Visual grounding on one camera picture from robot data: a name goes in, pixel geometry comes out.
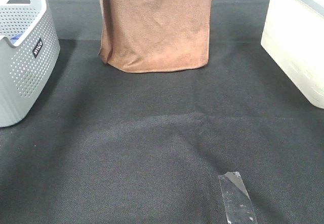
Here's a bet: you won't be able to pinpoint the brown towel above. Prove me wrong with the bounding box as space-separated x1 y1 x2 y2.
99 0 212 73

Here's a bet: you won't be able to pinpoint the black table cloth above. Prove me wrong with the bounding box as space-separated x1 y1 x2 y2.
1 0 323 223

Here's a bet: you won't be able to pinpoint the clear tape strip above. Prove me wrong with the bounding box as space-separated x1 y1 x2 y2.
218 172 258 224

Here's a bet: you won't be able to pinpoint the grey perforated laundry basket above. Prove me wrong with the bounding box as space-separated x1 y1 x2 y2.
1 0 60 127

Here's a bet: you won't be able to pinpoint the white storage box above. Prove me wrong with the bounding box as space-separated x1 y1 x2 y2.
261 0 323 108

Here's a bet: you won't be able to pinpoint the blue cloth in basket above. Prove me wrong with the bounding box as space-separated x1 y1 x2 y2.
10 33 23 45

